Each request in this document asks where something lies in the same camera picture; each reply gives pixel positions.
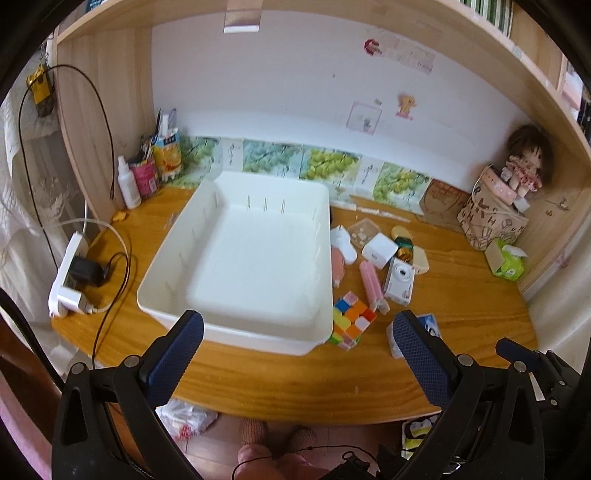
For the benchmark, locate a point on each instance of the brown cardboard picture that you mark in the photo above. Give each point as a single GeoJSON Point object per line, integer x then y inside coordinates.
{"type": "Point", "coordinates": [441, 205]}

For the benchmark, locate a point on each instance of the brown haired doll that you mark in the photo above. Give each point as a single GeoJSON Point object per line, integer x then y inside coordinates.
{"type": "Point", "coordinates": [530, 165]}

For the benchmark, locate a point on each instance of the colourful rubik's cube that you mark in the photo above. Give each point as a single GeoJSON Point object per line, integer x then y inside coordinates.
{"type": "Point", "coordinates": [350, 318]}

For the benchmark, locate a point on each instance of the blue label floss box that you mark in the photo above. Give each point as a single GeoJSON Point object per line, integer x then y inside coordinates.
{"type": "Point", "coordinates": [402, 332]}

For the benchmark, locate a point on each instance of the white spray bottle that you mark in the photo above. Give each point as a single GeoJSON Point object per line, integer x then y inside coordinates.
{"type": "Point", "coordinates": [127, 184]}

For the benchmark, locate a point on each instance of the grape pattern paper boxes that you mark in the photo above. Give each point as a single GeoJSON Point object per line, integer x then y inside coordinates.
{"type": "Point", "coordinates": [347, 175]}

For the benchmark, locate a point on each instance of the yellow small clip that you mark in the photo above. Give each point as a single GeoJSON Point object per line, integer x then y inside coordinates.
{"type": "Point", "coordinates": [119, 216]}

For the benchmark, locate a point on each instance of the green tissue pack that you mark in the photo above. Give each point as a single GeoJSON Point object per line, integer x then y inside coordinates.
{"type": "Point", "coordinates": [505, 260]}

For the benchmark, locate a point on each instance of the white square charger box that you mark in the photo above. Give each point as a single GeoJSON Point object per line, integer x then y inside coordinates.
{"type": "Point", "coordinates": [379, 250]}

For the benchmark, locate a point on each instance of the patterned beige tote bag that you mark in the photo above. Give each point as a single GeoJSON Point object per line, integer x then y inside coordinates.
{"type": "Point", "coordinates": [486, 216]}

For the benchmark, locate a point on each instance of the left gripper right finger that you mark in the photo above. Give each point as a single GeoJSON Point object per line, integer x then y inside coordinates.
{"type": "Point", "coordinates": [430, 362]}

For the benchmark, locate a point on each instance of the cream oval object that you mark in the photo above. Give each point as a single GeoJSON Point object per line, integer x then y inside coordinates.
{"type": "Point", "coordinates": [420, 261]}

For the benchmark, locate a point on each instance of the clear small plastic box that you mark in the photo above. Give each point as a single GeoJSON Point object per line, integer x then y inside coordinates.
{"type": "Point", "coordinates": [363, 231]}

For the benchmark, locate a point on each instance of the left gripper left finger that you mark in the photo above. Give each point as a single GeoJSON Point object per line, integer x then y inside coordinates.
{"type": "Point", "coordinates": [168, 357]}

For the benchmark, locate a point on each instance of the yellow hanging device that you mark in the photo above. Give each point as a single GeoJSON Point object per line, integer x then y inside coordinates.
{"type": "Point", "coordinates": [42, 91]}

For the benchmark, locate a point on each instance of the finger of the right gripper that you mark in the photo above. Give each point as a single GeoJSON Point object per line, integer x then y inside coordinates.
{"type": "Point", "coordinates": [513, 352]}

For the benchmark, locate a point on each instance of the white instant camera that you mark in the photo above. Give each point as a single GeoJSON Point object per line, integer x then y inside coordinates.
{"type": "Point", "coordinates": [399, 283]}

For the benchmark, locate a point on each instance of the yellow pony sticker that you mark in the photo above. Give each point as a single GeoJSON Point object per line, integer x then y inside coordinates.
{"type": "Point", "coordinates": [406, 104]}

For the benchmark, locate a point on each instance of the red character sticker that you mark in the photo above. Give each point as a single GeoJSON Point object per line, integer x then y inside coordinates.
{"type": "Point", "coordinates": [373, 48]}

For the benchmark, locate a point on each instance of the white power strip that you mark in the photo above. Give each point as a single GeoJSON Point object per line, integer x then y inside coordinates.
{"type": "Point", "coordinates": [64, 295]}

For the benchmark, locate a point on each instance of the black power adapter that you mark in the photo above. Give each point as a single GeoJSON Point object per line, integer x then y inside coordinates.
{"type": "Point", "coordinates": [86, 272]}

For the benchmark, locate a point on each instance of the white plastic storage bin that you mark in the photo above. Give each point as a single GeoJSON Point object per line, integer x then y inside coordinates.
{"type": "Point", "coordinates": [252, 255]}

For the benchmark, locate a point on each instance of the white plastic holder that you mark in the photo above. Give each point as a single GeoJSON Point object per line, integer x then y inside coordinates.
{"type": "Point", "coordinates": [342, 240]}

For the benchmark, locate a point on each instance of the pink framed sticker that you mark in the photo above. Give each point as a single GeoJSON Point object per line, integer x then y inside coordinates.
{"type": "Point", "coordinates": [364, 118]}

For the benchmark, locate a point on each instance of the pink pen can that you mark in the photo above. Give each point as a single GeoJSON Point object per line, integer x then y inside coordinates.
{"type": "Point", "coordinates": [145, 175]}

